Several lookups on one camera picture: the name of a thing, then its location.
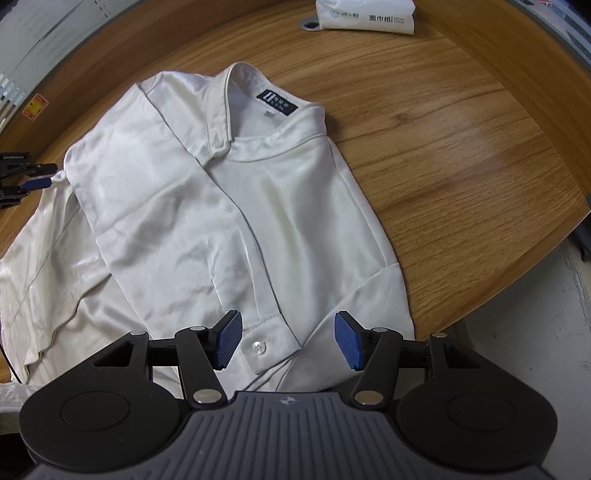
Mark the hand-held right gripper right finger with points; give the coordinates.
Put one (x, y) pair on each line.
(348, 341)

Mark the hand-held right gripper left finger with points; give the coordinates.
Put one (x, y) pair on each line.
(228, 341)

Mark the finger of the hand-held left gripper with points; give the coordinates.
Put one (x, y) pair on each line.
(27, 169)
(36, 183)

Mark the white button-up shirt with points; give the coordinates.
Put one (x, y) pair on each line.
(184, 207)

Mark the red and yellow sticker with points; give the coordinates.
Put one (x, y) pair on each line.
(35, 104)

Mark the white fluffy cloth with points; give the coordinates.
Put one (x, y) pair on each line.
(14, 399)

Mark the white tissue pack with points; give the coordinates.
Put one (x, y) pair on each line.
(364, 16)

